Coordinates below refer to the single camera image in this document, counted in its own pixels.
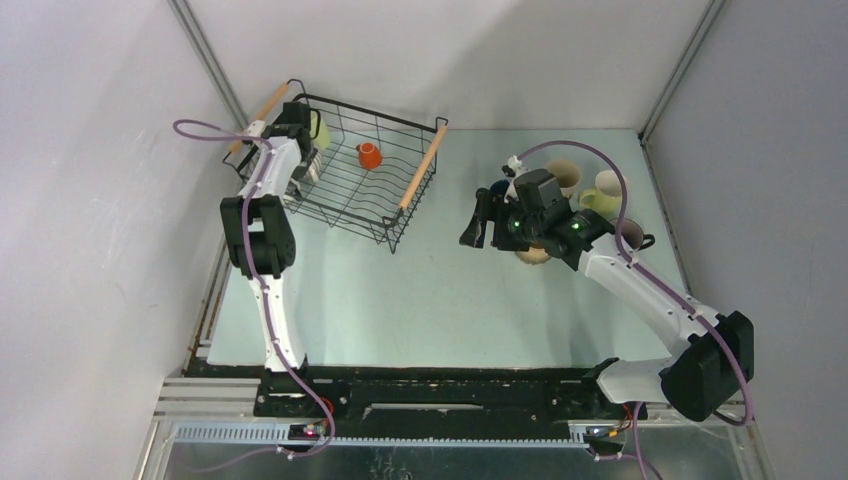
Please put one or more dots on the right wooden rack handle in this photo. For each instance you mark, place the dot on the right wooden rack handle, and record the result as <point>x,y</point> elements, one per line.
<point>423,166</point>

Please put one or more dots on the dark blue mug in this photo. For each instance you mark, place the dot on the dark blue mug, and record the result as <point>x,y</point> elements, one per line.
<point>498,189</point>

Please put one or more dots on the pale yellow mug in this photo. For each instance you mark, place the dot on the pale yellow mug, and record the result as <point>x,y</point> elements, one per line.
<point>605,197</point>

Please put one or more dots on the floral painted ceramic mug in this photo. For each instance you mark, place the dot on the floral painted ceramic mug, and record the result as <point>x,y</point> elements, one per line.
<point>567,173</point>

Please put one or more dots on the wooden rack handle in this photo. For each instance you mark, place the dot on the wooden rack handle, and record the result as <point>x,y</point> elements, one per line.
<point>423,166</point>
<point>253,129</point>

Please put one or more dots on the black wire dish rack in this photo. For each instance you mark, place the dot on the black wire dish rack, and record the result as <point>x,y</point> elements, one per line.
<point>360,201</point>

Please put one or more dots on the white ribbed mug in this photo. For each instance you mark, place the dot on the white ribbed mug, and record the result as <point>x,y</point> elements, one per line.
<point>293,192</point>

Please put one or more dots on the grey striped mug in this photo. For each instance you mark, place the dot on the grey striped mug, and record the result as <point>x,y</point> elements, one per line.
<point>314,169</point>

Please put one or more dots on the cream speckled mug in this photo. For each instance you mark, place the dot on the cream speckled mug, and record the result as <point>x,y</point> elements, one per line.
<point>533,256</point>

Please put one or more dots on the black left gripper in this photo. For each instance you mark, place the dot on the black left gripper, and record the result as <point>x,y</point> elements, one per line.
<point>304,167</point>

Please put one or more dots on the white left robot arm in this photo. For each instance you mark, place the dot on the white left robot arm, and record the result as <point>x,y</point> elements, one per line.
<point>261,243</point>

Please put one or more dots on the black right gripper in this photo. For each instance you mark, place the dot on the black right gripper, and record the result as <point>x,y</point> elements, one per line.
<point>475,232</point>

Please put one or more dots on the light green cup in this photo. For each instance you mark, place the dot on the light green cup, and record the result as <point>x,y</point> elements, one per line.
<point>319,132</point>

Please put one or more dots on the lilac mug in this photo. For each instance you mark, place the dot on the lilac mug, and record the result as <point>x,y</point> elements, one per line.
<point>632,235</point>

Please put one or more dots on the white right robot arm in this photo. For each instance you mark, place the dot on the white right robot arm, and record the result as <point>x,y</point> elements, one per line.
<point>710,355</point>

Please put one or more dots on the orange cup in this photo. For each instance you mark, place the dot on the orange cup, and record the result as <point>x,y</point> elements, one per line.
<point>369,155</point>

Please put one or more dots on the left wooden rack handle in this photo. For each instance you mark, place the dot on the left wooden rack handle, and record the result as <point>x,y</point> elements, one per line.
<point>253,129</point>

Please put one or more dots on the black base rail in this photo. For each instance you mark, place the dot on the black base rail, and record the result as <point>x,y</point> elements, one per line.
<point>448,403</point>

